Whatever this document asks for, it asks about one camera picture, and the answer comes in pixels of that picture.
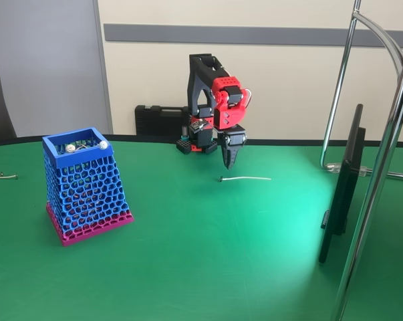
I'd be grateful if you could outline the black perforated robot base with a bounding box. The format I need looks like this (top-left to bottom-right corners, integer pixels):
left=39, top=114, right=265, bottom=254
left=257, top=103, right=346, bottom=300
left=175, top=138, right=219, bottom=156

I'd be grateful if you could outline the blue and pink mesh basket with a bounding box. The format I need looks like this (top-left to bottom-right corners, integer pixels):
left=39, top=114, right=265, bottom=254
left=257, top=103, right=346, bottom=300
left=42, top=126, right=135, bottom=247

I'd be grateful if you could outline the black plastic tool case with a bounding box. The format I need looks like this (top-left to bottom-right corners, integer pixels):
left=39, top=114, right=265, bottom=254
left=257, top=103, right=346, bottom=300
left=135, top=104, right=190, bottom=136

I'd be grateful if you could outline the green cloth with black rim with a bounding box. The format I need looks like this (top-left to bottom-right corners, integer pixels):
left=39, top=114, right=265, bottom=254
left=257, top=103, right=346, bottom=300
left=0, top=134, right=403, bottom=321

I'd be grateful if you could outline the clear plastic clamp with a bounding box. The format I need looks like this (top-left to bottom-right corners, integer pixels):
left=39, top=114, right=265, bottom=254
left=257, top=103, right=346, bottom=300
left=325, top=161, right=373, bottom=177

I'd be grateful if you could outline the chrome tube stand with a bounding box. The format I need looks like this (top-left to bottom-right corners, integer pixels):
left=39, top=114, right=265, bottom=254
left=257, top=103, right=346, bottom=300
left=319, top=0, right=403, bottom=321

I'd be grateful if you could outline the white and red servo cable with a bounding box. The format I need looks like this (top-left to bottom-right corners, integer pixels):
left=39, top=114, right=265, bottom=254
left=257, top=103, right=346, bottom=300
left=241, top=88, right=255, bottom=108

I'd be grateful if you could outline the grey wall rail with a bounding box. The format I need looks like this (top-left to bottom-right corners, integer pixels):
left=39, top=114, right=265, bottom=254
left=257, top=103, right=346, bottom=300
left=103, top=23, right=403, bottom=48

